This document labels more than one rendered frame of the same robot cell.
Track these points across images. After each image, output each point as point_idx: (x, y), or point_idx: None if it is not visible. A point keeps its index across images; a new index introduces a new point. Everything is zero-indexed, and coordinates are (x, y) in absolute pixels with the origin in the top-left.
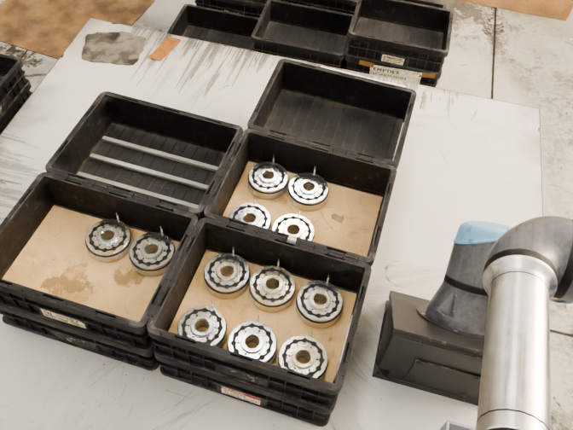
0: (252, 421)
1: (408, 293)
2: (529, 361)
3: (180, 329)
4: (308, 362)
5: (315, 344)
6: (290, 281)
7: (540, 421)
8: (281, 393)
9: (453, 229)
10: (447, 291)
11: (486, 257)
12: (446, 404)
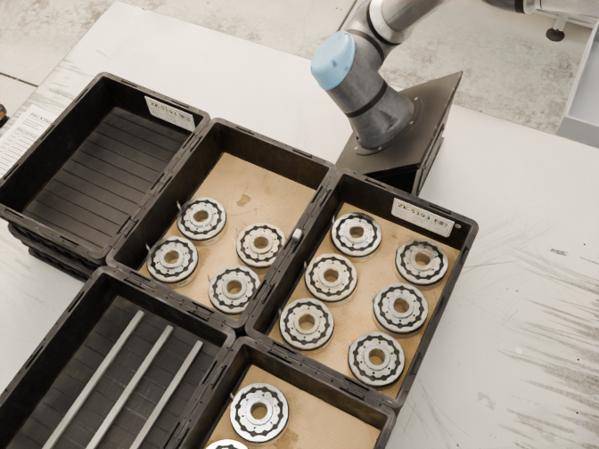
0: (445, 342)
1: None
2: None
3: (378, 382)
4: (428, 255)
5: (406, 247)
6: (328, 257)
7: None
8: None
9: (251, 116)
10: (372, 116)
11: (364, 63)
12: (437, 172)
